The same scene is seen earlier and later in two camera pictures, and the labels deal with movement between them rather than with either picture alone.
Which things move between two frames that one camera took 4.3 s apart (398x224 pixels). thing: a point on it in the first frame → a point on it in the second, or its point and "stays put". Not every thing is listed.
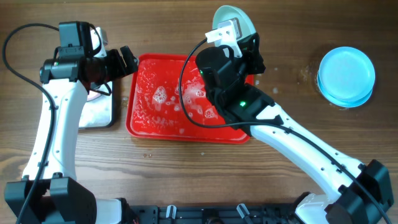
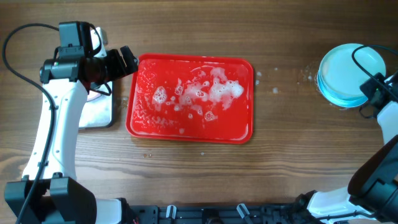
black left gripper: [117, 63] stays put
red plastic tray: [168, 102] stays put
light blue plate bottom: [226, 12] → [339, 78]
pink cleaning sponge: [92, 94] stays put
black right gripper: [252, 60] → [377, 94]
